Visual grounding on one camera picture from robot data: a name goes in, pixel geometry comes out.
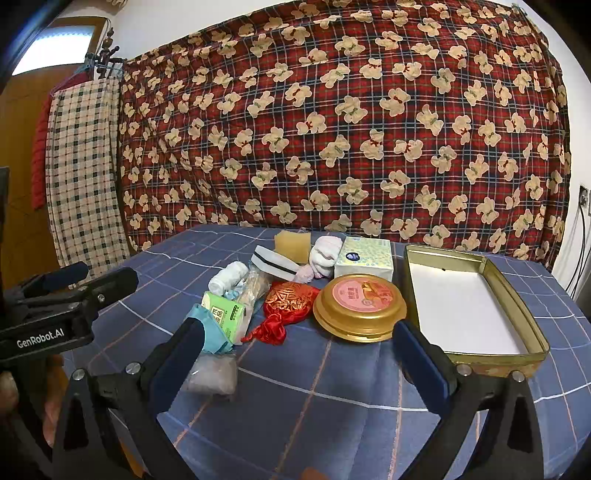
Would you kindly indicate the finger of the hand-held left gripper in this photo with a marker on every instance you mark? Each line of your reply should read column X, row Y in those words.
column 101, row 286
column 55, row 277

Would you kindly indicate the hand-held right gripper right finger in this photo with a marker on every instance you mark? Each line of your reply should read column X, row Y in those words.
column 427, row 360

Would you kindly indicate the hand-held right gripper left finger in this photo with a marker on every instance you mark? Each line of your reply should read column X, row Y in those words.
column 178, row 355

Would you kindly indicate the rectangular gold tin box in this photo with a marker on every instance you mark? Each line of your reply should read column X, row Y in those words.
column 466, row 304

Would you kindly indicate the white towel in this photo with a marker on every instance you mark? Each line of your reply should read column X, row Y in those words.
column 227, row 278

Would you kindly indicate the red embroidered pouch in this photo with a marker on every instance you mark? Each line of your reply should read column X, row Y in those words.
column 288, row 302

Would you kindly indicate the white sock with pink trim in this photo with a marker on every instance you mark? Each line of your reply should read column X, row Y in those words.
column 325, row 256

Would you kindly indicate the pink fluffy sock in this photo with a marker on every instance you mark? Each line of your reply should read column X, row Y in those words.
column 308, row 274

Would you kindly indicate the clear plastic bag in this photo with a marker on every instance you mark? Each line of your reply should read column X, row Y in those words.
column 212, row 374

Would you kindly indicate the teal face mask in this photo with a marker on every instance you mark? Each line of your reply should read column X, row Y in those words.
column 214, row 332

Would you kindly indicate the green tissue packet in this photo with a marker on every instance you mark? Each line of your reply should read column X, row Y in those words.
column 226, row 316

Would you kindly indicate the round gold tin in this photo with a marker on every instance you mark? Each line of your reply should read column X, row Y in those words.
column 360, row 307

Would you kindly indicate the beige checkered cloth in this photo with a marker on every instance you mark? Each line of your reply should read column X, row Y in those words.
column 83, row 184

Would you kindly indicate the bag of cotton swabs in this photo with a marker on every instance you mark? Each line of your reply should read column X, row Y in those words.
column 254, row 290

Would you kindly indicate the floral tissue box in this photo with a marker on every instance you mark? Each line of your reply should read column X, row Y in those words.
column 364, row 261

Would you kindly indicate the red hanging garment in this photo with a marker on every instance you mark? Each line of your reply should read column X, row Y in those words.
column 40, row 147

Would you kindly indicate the blue plaid tablecloth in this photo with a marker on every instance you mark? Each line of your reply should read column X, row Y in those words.
column 300, row 406

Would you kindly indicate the black and white striped headband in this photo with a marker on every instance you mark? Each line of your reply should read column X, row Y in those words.
column 274, row 263

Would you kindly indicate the wooden door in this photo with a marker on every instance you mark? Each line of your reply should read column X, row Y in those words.
column 18, row 138

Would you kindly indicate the yellow sponge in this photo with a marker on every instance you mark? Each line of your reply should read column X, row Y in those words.
column 292, row 247

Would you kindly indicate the dark coat rack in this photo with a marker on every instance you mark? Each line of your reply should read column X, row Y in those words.
column 107, row 57

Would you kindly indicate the bright window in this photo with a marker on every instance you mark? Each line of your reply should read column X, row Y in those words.
column 55, row 46

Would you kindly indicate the red plaid bear-print blanket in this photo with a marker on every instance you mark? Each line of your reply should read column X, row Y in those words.
column 323, row 115

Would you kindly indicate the wall socket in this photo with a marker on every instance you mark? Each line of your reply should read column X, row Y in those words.
column 584, row 196

